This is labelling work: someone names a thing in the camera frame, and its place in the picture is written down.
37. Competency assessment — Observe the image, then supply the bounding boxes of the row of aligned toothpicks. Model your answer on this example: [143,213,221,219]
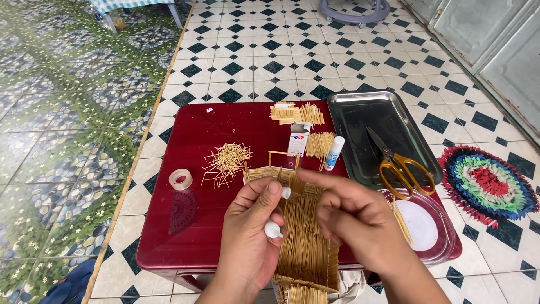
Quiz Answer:
[305,131,336,160]

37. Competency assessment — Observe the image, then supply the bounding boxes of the white glue bottle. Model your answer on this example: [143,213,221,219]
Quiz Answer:
[264,187,293,239]

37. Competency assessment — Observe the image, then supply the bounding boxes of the transparent protractor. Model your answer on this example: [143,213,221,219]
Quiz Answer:
[168,189,199,236]

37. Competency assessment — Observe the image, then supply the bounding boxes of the white glue stick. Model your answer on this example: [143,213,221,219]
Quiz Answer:
[323,135,346,172]

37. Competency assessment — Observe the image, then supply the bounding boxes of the clear tape roll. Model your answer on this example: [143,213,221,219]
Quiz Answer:
[169,168,193,191]

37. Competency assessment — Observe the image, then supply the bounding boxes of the toothpicks on plate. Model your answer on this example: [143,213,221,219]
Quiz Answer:
[386,195,415,246]

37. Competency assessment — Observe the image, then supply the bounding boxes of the grey metal door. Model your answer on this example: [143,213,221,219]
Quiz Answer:
[401,0,540,146]

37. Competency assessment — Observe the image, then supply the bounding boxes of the colourful round rag mat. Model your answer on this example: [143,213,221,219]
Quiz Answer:
[437,144,540,229]

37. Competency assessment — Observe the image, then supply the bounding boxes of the bundles of toothpicks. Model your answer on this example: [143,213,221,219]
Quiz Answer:
[269,101,325,126]

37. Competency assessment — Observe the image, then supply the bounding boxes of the white cloth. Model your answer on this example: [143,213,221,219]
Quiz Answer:
[327,270,368,304]

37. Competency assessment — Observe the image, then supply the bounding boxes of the white toothpick box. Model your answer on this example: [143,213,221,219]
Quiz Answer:
[287,121,313,158]

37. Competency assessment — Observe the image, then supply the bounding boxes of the purple baby walker base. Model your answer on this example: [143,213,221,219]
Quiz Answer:
[318,0,391,24]

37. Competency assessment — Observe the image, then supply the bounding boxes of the person's right hand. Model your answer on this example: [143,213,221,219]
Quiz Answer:
[295,167,413,276]

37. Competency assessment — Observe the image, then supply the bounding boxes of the yellow handled scissors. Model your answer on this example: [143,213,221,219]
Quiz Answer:
[366,126,436,201]

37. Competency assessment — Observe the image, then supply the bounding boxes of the red plastic table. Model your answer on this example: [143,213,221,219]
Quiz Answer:
[136,100,463,293]

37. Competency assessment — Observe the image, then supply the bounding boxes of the toothpick house model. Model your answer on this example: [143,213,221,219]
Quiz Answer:
[243,151,341,304]

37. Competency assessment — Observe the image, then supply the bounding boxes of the pile of loose toothpicks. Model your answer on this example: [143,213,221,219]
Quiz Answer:
[201,143,253,189]

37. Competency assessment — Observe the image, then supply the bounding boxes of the metal tray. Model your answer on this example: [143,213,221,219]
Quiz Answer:
[327,91,444,189]

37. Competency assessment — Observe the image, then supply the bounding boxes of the clear plastic plate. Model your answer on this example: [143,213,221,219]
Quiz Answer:
[379,188,457,266]

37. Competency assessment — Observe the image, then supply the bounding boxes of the person's left hand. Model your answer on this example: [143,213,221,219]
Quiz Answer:
[219,177,293,296]

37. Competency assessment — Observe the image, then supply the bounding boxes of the blue slipper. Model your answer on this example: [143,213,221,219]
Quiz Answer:
[37,258,97,304]

